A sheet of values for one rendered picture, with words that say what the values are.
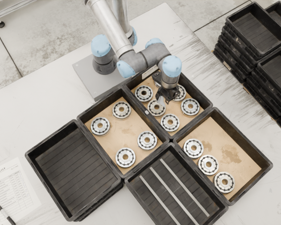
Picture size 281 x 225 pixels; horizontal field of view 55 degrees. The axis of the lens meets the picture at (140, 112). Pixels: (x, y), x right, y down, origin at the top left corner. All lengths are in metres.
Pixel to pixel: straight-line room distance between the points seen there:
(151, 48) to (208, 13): 1.98
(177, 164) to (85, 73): 0.78
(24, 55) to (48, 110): 1.26
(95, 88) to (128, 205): 0.70
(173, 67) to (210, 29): 1.90
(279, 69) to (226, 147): 1.07
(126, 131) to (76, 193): 0.40
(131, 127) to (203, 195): 0.50
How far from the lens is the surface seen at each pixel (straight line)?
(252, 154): 1.48
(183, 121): 1.49
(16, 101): 1.83
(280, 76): 2.36
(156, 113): 1.46
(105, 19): 1.17
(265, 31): 2.41
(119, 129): 1.46
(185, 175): 1.41
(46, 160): 1.50
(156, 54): 1.12
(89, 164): 1.43
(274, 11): 2.90
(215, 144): 1.48
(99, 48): 1.52
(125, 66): 1.08
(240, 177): 1.48
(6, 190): 1.68
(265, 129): 1.75
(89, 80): 1.69
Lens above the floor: 2.21
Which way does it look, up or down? 68 degrees down
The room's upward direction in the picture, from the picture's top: 1 degrees counter-clockwise
